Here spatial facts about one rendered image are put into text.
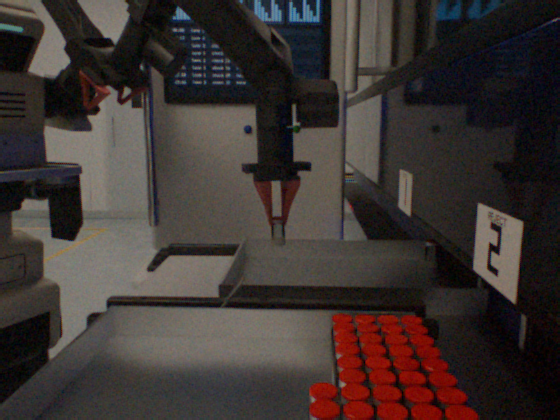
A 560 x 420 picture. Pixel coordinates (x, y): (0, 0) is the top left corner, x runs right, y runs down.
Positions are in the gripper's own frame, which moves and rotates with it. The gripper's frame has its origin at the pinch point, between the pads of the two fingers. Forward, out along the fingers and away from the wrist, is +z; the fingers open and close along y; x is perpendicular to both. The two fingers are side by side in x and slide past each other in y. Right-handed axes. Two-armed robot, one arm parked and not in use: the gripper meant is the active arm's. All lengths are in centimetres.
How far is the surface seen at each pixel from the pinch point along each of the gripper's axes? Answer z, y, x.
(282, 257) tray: 8.4, 2.3, 8.5
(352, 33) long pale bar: -32.0, 18.2, 15.4
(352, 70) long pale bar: -25.3, 18.2, 15.6
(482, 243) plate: -3.5, 10.5, -38.9
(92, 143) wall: -16, -125, 544
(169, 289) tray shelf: 8.6, -17.3, -4.7
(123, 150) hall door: -6, -89, 534
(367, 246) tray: 6.7, 17.2, 5.2
